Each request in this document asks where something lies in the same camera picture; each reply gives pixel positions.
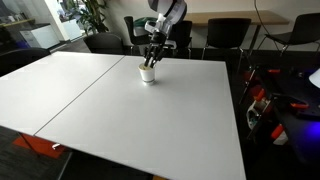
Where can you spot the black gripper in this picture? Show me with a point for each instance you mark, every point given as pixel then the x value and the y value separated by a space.
pixel 158 34

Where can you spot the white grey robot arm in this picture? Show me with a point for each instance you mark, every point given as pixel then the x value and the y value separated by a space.
pixel 170 12

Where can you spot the white paper cup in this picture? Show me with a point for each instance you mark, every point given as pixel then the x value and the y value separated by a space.
pixel 147 74

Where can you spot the black chair far left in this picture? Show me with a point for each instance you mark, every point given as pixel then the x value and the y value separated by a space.
pixel 138 36

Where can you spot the green bin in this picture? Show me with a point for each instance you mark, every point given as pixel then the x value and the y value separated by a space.
pixel 141 21

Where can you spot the black chair centre back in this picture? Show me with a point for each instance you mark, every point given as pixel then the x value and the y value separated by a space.
pixel 181 35

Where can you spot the black chair behind table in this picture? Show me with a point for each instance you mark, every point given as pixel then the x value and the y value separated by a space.
pixel 105 43

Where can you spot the black chair right of centre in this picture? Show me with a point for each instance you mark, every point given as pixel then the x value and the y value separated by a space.
pixel 226 33

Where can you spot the green potted plant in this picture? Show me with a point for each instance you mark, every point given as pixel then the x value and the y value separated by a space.
pixel 90 13

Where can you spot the white cabinet box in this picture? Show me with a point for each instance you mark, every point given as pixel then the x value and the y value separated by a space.
pixel 40 36

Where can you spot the wooden background table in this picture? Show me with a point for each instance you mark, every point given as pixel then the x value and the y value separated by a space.
pixel 258 18

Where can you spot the black equipment cart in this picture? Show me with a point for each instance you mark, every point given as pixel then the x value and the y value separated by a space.
pixel 293 96

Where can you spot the black chair near left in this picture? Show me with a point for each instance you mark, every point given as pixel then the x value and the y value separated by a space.
pixel 16 59

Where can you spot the orange floor mat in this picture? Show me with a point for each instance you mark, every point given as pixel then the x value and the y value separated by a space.
pixel 40 146

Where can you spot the black chair far right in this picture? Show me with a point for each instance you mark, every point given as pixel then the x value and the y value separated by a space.
pixel 306 30

